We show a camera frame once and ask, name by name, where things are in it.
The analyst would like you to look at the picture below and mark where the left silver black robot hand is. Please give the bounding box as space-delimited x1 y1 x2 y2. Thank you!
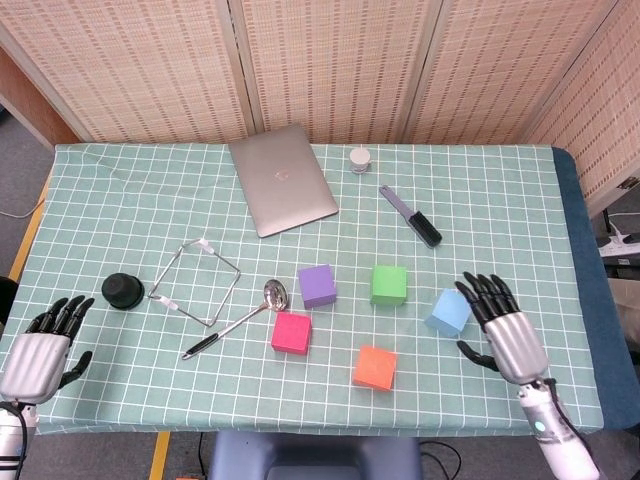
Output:
0 294 96 404

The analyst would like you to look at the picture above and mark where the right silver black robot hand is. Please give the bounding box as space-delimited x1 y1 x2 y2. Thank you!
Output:
453 271 550 386

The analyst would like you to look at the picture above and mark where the light blue cube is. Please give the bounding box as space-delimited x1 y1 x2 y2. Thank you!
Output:
424 288 472 337

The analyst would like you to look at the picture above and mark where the orange cube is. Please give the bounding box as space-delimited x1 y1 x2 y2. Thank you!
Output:
352 344 399 392

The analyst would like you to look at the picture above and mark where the purple cube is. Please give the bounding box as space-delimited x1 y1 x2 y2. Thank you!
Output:
297 263 337 310

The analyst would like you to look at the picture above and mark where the pink cube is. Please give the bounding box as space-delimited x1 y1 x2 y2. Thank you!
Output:
271 312 313 356

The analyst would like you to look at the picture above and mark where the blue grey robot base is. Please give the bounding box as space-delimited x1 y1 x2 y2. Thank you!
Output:
207 430 424 480

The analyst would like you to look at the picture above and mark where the black round lid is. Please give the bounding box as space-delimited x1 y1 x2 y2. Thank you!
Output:
101 273 146 311

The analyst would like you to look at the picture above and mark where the green checked tablecloth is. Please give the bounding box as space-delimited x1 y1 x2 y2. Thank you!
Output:
0 143 604 436

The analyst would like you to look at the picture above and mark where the green cube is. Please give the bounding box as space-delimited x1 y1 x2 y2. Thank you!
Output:
369 264 409 307

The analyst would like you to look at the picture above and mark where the white power strip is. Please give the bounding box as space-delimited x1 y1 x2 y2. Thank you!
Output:
597 219 640 259

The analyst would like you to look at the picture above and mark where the grey brush with black bristles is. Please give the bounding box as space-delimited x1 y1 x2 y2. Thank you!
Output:
378 184 444 249

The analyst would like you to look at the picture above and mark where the woven bamboo screen panel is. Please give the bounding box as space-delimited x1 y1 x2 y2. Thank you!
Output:
404 0 631 146
522 0 640 216
239 0 444 146
0 0 264 144

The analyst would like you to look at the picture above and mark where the small white jar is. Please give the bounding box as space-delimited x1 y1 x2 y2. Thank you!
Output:
348 147 374 175

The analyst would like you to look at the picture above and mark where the closed grey laptop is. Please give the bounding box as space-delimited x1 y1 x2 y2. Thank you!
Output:
228 123 340 239

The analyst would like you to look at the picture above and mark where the metal wire stand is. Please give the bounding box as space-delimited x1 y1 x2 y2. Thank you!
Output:
147 238 242 329

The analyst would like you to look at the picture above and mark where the steel ladle with black handle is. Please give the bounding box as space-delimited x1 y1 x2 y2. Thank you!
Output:
181 278 290 361

